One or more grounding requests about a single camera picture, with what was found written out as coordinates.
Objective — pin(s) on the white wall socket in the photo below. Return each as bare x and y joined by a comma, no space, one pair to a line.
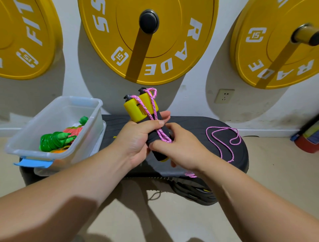
224,96

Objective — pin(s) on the person's left forearm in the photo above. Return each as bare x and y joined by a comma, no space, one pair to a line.
50,207

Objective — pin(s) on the blue plastic piece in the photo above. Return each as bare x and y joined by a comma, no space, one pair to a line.
32,162

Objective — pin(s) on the black aerobic step platform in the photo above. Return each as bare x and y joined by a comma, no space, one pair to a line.
199,129

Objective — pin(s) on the person's left hand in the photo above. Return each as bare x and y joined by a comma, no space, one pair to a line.
132,142

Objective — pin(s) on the clear plastic storage bin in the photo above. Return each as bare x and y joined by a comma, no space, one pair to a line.
40,127

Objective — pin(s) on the black plate peg cap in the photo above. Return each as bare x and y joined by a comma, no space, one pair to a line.
149,21

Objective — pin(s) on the translucent plastic lid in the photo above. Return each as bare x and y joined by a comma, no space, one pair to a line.
101,142

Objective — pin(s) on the person's right forearm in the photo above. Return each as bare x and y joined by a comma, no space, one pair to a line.
264,202

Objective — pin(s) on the large yellow weight plate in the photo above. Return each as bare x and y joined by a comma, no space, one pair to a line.
174,47

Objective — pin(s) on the red fire extinguisher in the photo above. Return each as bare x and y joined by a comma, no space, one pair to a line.
306,137

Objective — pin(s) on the person's right hand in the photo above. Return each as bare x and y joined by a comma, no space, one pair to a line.
182,149

